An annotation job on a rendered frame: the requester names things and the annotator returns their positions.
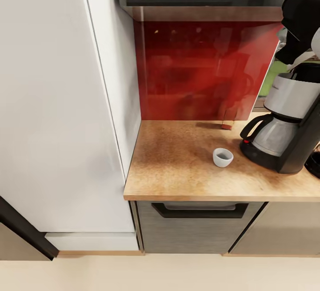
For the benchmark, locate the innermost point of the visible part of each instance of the paper coffee filter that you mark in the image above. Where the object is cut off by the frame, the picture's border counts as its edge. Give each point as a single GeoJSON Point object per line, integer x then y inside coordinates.
{"type": "Point", "coordinates": [306, 55]}

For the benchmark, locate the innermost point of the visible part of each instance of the coffee maker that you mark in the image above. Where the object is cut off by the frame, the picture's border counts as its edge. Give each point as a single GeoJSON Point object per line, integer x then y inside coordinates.
{"type": "Point", "coordinates": [287, 135]}

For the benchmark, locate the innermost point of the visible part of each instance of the countertop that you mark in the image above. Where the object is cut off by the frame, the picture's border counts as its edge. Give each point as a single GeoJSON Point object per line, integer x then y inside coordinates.
{"type": "Point", "coordinates": [173, 161]}

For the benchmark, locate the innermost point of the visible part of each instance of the fridge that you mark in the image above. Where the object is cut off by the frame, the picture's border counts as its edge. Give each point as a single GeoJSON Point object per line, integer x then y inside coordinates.
{"type": "Point", "coordinates": [69, 119]}

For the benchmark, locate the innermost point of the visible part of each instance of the coffee cup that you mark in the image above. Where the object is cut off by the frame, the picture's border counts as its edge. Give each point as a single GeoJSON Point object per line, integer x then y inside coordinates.
{"type": "Point", "coordinates": [222, 157]}

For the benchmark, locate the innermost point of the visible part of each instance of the fixed window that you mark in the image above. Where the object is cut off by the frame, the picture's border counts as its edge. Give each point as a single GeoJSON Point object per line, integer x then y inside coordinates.
{"type": "Point", "coordinates": [275, 68]}

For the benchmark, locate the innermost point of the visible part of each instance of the dishwasher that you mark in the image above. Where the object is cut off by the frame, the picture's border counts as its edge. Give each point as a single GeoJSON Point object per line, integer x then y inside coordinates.
{"type": "Point", "coordinates": [193, 227]}

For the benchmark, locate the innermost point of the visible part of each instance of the water glass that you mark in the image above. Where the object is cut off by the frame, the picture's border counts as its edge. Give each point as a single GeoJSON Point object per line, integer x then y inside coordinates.
{"type": "Point", "coordinates": [229, 118]}

